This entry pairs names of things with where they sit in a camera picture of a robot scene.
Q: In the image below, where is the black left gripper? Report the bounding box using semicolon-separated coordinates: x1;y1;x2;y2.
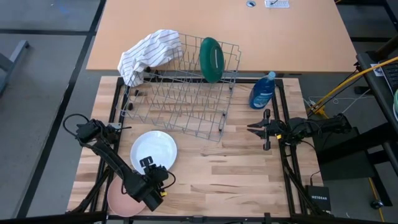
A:
139;156;170;192

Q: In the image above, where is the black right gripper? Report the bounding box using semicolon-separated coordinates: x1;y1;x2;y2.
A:
248;108;284;151

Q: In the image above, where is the white plate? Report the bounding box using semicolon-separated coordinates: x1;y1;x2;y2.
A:
129;130;178;175

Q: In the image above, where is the pink plate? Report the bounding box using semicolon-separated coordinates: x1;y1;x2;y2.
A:
107;175;147;218

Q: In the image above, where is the dark green plate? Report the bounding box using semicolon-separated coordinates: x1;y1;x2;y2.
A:
199;37;225;84

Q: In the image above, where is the blue dish soap bottle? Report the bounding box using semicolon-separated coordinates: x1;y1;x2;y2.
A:
248;71;277;110

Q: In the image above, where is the orange wooden desk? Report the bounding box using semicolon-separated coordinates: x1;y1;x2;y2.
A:
86;0;358;75

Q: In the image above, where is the white striped dish cloth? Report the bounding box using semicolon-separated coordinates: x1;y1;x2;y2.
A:
117;29;183;88

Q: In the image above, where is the black side desk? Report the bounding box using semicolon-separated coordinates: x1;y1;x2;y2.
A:
356;52;398;175

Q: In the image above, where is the white power strip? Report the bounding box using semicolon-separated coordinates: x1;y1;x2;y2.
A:
264;0;290;9

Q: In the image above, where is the black castor wheel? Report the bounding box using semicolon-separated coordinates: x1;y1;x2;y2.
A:
369;198;385;210

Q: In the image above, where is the grey bench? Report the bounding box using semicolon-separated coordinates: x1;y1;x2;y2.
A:
0;39;30;94

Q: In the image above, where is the grey wire dish rack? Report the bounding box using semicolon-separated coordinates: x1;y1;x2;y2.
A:
119;32;243;144

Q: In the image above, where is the black metal table frame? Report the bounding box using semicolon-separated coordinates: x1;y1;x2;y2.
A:
67;76;335;224

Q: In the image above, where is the black Netgear network switch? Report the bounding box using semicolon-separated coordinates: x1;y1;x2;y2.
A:
305;185;332;212

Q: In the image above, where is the yellow cable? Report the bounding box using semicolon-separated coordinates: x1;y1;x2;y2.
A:
307;56;398;114

